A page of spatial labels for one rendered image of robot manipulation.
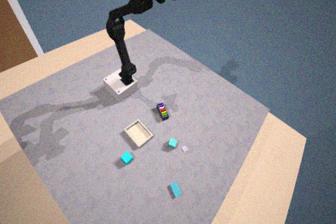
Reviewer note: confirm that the cream shallow rectangular tray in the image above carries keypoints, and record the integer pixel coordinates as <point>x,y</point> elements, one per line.
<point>138,133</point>

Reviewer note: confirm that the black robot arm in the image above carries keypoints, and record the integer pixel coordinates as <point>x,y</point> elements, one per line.
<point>116,32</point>

